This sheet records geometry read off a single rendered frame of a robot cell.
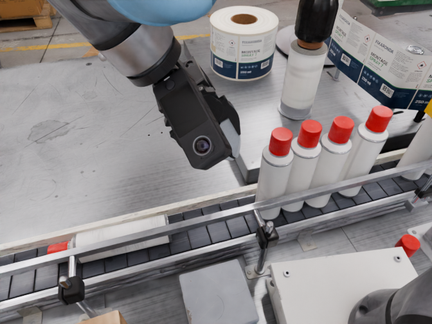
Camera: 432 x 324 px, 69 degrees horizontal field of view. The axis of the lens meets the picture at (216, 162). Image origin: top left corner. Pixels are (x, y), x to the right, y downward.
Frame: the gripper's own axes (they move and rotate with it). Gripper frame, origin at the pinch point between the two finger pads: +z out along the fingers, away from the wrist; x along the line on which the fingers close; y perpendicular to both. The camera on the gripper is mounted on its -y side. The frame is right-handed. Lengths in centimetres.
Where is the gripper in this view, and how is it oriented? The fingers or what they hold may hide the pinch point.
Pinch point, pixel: (233, 157)
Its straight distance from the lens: 48.6
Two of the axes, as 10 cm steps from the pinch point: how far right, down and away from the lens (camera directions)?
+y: -2.9, -7.0, 6.6
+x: -8.3, 5.2, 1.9
